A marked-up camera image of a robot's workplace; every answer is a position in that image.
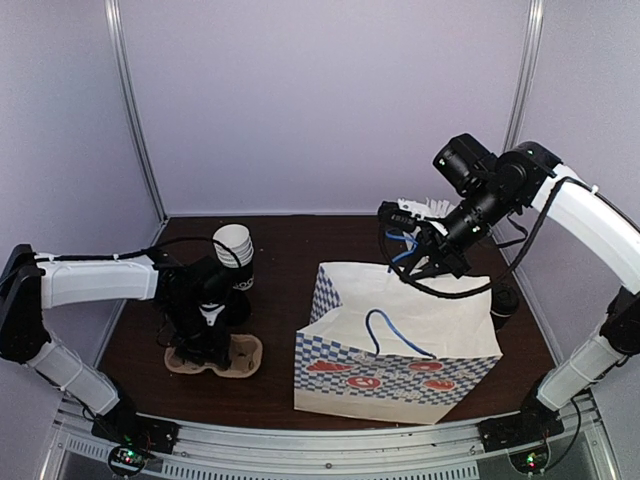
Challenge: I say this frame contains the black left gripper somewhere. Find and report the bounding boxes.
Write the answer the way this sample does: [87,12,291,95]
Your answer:
[161,297,231,370]

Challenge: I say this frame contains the brown cardboard cup carrier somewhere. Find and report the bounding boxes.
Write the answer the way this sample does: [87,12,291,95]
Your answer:
[164,334,263,380]

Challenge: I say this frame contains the stack of paper cups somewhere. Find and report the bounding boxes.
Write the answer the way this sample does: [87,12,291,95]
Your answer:
[212,224,254,291]

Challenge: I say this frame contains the blue checkered paper bag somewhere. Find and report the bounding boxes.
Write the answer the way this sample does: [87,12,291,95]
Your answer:
[293,261,502,425]

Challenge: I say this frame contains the black and white paper cup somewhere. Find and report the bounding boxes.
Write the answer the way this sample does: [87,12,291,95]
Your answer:
[490,311,511,332]

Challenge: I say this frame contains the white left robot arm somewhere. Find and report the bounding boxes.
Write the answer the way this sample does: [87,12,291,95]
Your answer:
[1,244,232,444]

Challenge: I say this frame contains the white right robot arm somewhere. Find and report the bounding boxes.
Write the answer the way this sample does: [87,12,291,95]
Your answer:
[399,133,639,442]

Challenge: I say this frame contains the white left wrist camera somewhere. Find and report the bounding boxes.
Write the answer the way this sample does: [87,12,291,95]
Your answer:
[200,304,225,327]

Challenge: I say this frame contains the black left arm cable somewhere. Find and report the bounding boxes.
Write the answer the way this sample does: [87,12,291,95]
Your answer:
[49,237,241,264]

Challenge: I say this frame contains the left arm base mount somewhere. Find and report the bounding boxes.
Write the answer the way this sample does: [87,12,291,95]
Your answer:
[91,397,179,454]

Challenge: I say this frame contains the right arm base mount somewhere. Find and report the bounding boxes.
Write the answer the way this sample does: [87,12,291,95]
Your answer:
[477,398,564,452]

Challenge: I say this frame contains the aluminium front rail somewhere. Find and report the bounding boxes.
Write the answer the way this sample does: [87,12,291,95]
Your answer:
[37,392,621,480]

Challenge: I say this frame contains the right aluminium corner post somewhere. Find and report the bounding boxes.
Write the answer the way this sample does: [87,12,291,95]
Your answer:
[502,0,545,151]

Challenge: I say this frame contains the aluminium corner post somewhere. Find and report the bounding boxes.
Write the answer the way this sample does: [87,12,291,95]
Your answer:
[104,0,169,223]
[502,0,545,151]

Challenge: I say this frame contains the left aluminium corner post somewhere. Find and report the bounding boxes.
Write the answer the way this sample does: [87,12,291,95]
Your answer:
[104,0,169,223]

